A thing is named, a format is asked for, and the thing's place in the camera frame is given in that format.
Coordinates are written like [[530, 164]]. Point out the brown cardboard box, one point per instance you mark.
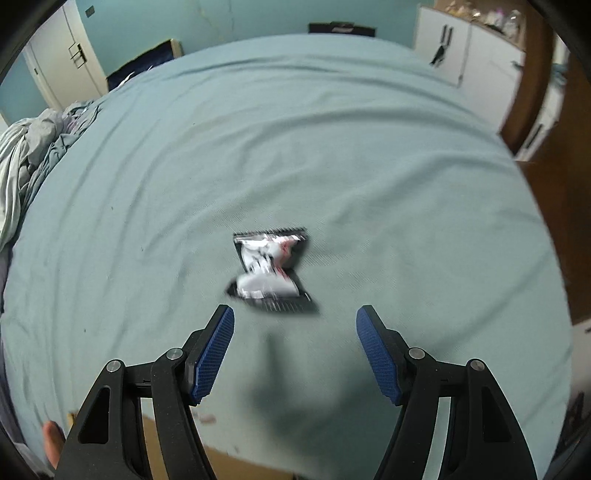
[[116, 441]]

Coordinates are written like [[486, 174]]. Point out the teal bed sheet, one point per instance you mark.
[[412, 205]]

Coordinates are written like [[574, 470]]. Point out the white door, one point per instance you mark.
[[62, 62]]

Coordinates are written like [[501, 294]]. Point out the white cabinet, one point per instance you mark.
[[485, 67]]

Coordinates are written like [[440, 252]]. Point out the black box behind bed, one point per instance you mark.
[[344, 28]]

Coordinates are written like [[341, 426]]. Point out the lone black white snack packet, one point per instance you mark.
[[269, 279]]

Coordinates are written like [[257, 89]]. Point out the brown wooden chair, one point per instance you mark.
[[558, 173]]

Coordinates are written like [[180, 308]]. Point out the crumpled grey blanket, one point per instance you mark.
[[30, 150]]

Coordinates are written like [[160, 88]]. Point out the dark blue framed picture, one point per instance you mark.
[[164, 52]]

